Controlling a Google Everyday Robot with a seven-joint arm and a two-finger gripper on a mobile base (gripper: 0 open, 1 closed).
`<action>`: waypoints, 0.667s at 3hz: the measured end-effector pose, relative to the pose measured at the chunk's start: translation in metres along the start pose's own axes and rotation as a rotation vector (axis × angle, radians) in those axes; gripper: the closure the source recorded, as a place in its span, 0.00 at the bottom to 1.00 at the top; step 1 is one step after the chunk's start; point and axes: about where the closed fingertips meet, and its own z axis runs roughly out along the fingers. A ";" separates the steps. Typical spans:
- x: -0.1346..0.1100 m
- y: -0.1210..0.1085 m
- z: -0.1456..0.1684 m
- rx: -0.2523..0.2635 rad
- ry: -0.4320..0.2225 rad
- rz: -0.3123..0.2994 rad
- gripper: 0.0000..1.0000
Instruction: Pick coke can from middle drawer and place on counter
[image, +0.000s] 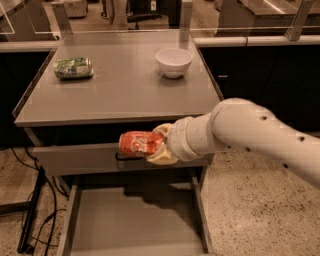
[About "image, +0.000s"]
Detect grey top drawer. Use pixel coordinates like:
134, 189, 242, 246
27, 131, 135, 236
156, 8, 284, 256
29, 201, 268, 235
33, 143, 213, 176

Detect black office chair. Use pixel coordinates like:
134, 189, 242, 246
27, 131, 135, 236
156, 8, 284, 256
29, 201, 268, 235
127, 0, 162, 30

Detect black drawer handle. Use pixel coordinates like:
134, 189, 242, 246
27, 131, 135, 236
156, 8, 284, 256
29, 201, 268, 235
115, 153, 146, 161

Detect white ceramic bowl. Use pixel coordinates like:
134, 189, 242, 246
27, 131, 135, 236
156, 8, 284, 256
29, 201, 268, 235
156, 48, 193, 78

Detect black metal floor bar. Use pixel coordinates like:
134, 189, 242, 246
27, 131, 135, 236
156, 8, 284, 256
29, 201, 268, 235
0, 169, 45, 254

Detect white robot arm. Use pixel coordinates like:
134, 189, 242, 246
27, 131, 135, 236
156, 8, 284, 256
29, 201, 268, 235
147, 98, 320, 188

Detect red coke can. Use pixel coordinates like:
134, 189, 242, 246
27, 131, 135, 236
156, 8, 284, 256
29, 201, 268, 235
119, 131, 164, 157

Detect black floor cables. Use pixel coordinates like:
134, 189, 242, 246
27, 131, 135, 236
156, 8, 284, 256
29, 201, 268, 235
9, 146, 71, 256

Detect clear glass barrier panel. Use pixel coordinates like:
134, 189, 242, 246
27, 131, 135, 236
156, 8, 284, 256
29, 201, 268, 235
0, 0, 320, 41

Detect open grey middle drawer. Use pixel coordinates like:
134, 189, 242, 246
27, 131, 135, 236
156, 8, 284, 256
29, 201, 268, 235
57, 177, 214, 256

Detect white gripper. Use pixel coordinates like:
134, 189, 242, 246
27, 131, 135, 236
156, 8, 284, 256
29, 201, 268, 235
146, 117, 201, 165

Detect green soda can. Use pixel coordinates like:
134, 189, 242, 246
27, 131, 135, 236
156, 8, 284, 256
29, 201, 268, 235
53, 56, 93, 79

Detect grey cabinet with counter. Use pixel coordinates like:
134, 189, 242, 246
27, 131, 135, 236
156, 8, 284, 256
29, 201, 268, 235
11, 29, 224, 188

